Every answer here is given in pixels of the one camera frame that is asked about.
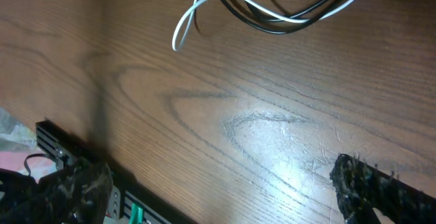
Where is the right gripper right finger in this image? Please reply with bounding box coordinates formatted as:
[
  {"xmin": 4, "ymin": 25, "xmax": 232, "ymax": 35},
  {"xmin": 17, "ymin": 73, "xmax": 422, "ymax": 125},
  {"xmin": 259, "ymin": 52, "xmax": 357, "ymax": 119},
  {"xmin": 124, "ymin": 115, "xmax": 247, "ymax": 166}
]
[{"xmin": 330, "ymin": 154, "xmax": 435, "ymax": 224}]

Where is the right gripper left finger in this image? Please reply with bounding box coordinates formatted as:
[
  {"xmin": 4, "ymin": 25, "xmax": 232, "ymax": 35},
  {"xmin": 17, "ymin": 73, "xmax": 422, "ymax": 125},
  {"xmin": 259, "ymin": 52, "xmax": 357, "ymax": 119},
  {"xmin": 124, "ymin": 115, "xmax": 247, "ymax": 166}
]
[{"xmin": 1, "ymin": 160, "xmax": 113, "ymax": 224}]

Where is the white USB cable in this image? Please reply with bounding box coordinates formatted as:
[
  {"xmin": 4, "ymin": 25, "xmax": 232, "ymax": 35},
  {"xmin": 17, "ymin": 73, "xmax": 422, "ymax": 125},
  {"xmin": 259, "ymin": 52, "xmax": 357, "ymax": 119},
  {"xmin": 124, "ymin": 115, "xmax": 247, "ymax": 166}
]
[{"xmin": 172, "ymin": 0, "xmax": 375, "ymax": 52}]

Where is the black USB cable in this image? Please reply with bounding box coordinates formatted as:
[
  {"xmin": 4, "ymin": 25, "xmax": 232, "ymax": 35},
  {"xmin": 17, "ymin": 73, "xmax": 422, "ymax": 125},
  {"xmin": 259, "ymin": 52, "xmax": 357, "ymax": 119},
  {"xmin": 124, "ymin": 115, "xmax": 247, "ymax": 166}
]
[{"xmin": 193, "ymin": 0, "xmax": 365, "ymax": 35}]

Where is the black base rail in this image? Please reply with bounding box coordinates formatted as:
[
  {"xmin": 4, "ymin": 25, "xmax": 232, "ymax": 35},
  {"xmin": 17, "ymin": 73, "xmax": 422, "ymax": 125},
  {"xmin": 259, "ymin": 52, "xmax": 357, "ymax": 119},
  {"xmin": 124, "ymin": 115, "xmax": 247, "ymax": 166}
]
[{"xmin": 35, "ymin": 120, "xmax": 194, "ymax": 223}]

